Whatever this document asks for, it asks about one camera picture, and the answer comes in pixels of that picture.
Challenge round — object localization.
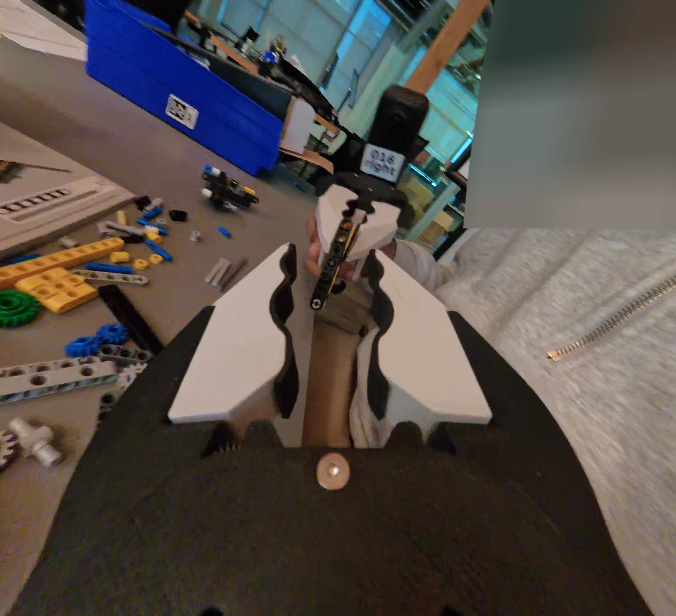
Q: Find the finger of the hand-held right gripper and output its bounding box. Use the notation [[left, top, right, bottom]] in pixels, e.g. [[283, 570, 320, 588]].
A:
[[315, 184, 367, 259], [350, 202, 404, 280]]

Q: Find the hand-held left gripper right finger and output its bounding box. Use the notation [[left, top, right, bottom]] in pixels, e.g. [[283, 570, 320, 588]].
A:
[[363, 249, 494, 444]]

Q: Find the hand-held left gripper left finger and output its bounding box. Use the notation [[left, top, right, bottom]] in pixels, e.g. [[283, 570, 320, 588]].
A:
[[167, 243, 301, 434]]

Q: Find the black yellow lego assembly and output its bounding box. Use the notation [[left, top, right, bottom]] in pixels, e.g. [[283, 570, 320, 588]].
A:
[[309, 204, 360, 313]]

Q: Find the dark long lego axle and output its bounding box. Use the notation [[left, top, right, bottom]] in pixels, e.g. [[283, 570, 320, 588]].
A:
[[221, 257, 249, 293]]

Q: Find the black white lego assembly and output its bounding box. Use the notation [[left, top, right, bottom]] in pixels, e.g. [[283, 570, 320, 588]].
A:
[[201, 164, 261, 213]]

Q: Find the dark grey short lego beam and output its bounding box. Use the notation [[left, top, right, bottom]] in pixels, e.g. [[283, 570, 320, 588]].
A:
[[98, 344, 154, 363]]

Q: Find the black lego gear rack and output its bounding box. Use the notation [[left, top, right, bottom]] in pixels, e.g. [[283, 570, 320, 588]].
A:
[[98, 284, 164, 355]]

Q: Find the small blue lego gear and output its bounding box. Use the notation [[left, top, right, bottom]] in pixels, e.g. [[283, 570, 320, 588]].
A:
[[95, 323, 130, 347]]

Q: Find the pile of small lego pins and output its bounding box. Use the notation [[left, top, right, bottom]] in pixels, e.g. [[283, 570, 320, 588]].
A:
[[58, 196, 206, 279]]

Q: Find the medium blue lego gear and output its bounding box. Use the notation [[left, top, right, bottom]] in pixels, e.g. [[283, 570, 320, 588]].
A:
[[64, 335, 104, 359]]

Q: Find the grey thin lego liftarm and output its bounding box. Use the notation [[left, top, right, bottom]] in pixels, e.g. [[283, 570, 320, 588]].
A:
[[71, 269, 149, 287]]

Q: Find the white long lego beam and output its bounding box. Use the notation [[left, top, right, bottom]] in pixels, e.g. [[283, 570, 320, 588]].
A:
[[0, 356, 119, 404]]

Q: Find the yellow long lego beam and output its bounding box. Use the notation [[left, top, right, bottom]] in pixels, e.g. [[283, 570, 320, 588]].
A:
[[0, 237, 125, 289]]

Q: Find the white lego axle connector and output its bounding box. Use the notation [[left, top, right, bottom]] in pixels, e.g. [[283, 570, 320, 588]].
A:
[[8, 417, 64, 468]]

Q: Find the green lego gear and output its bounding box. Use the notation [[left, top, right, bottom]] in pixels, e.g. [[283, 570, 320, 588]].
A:
[[0, 290, 42, 329]]

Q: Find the light grey lego gear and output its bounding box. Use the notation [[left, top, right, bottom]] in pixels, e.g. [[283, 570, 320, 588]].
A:
[[0, 428, 22, 471]]

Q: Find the lego instruction booklet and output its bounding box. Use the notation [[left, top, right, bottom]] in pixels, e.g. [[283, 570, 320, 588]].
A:
[[0, 122, 135, 258]]

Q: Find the person's right hand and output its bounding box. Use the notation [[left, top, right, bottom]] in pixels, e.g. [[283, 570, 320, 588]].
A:
[[305, 217, 361, 284]]

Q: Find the blue plastic bin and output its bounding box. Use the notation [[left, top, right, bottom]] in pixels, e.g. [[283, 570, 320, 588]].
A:
[[84, 0, 286, 177]]

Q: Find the laminated exercise sheet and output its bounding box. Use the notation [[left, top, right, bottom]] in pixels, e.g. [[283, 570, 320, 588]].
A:
[[0, 0, 88, 61]]

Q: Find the wooden post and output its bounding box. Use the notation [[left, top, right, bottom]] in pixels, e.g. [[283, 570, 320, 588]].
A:
[[404, 0, 509, 95]]

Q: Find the yellow lego frame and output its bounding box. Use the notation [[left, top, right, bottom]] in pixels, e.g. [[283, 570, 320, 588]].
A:
[[15, 268, 98, 315]]

